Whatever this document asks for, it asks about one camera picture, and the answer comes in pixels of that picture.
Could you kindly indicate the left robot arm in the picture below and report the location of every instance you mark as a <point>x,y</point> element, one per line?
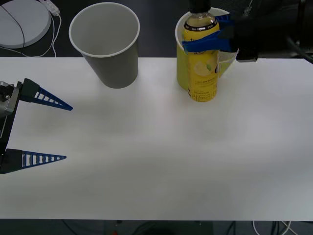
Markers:
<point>9,105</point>

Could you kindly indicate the grey plastic waste bin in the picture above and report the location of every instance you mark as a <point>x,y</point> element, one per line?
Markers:
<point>115,71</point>

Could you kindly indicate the yellow bottle with black cap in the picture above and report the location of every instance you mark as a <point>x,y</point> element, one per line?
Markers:
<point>203,73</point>

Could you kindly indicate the white power strip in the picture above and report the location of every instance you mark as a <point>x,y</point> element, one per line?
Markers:
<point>51,6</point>

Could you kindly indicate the white round disc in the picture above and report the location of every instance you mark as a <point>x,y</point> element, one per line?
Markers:
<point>31,22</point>

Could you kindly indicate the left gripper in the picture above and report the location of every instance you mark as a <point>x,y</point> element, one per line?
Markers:
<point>8,129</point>

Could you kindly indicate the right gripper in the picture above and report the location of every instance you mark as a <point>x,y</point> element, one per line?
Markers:
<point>247,39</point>

